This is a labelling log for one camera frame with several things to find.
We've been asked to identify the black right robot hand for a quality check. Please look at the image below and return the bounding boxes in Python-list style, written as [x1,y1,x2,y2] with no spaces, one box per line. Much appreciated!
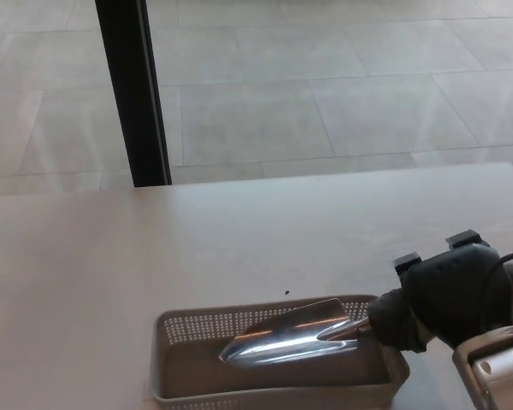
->
[392,230,513,350]

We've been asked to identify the silver garden trowel handle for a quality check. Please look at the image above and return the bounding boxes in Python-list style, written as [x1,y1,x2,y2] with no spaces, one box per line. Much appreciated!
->
[216,288,429,368]

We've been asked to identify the grey perforated plastic basket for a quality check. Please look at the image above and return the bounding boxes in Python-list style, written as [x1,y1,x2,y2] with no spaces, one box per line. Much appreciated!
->
[151,293,411,410]

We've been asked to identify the black vertical door frame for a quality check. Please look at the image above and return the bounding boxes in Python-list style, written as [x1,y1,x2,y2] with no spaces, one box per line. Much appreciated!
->
[94,0,173,188]

